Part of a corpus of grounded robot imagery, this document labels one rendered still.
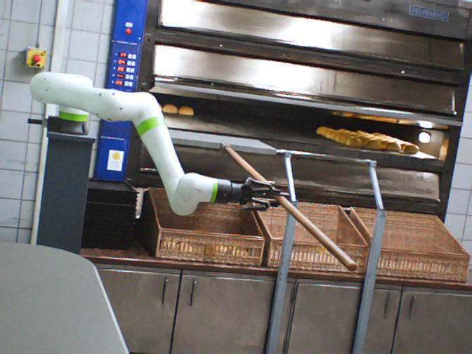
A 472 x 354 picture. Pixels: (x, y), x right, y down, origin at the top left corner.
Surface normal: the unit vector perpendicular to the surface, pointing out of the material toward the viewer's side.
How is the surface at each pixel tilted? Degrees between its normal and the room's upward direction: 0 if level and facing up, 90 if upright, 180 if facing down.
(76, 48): 90
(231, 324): 90
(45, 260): 0
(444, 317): 88
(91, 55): 90
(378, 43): 70
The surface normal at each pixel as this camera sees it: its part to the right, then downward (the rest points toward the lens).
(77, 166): 0.19, 0.17
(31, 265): 0.15, -0.98
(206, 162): 0.29, -0.17
